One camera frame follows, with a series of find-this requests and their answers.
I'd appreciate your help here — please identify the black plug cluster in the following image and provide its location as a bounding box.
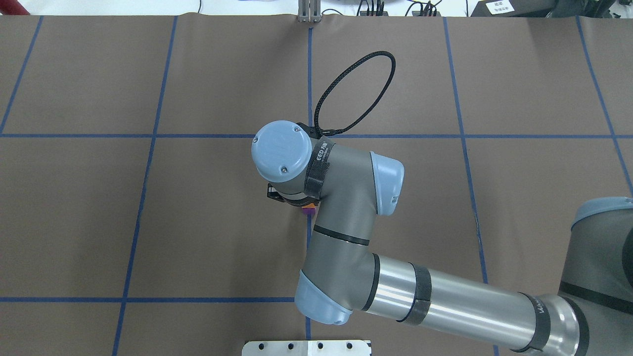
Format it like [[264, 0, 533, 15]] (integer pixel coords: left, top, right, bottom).
[[356, 0, 386, 17]]

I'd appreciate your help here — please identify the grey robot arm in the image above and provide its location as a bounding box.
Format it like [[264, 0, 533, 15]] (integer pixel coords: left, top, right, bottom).
[[251, 120, 632, 356]]

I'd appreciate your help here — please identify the black box with label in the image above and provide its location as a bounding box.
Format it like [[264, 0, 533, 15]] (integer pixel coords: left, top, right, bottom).
[[470, 0, 617, 18]]

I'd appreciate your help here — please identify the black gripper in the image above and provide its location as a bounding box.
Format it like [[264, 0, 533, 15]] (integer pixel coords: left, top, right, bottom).
[[267, 184, 314, 208]]

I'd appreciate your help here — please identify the black braided cable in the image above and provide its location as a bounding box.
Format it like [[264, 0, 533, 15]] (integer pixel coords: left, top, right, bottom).
[[297, 50, 397, 138]]

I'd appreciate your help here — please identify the white metal mounting plate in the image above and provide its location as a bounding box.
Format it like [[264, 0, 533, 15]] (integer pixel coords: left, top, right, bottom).
[[241, 340, 373, 356]]

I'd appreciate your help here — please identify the black cable bundle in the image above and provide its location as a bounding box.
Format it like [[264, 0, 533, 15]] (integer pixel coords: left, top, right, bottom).
[[405, 0, 442, 17]]

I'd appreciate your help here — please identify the red object at corner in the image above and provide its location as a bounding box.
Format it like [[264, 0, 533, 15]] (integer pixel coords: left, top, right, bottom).
[[0, 0, 30, 16]]

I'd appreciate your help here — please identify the grey aluminium post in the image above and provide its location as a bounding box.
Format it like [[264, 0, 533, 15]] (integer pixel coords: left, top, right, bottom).
[[298, 0, 322, 23]]

